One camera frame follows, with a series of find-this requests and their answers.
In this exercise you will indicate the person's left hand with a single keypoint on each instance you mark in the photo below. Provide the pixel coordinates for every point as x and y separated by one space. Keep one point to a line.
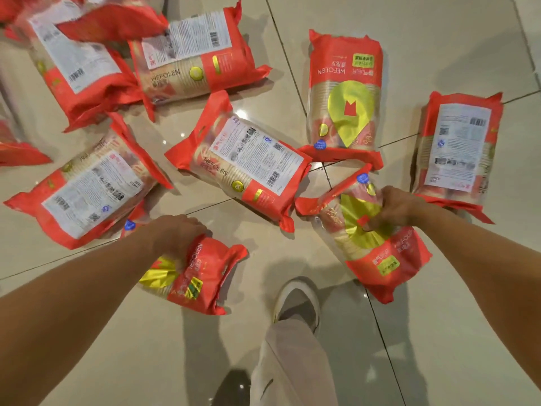
177 234

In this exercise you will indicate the person's right hand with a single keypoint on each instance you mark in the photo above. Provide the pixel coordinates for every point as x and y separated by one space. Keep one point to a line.
399 209

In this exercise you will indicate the person's right fingers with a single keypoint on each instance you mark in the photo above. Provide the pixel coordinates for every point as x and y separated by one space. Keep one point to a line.
374 224

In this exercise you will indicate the person's left fingers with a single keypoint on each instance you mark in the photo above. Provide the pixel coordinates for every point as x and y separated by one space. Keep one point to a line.
182 258

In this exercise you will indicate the red paper cup pack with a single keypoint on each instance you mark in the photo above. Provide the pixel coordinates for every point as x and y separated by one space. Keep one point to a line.
209 266
395 266

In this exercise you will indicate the person's left forearm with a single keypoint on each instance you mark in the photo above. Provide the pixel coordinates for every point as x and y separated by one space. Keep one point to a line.
72 304

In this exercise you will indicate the person's right forearm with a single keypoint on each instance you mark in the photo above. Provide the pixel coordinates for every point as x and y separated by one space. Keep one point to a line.
486 270

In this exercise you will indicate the person's white grey shoe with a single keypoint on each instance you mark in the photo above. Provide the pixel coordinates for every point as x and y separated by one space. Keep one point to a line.
298 298

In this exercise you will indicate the scatter of red packets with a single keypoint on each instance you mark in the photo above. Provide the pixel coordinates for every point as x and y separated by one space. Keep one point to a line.
253 164

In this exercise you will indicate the person's beige trouser leg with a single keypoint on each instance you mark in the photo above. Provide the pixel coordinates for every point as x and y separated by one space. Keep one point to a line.
291 367

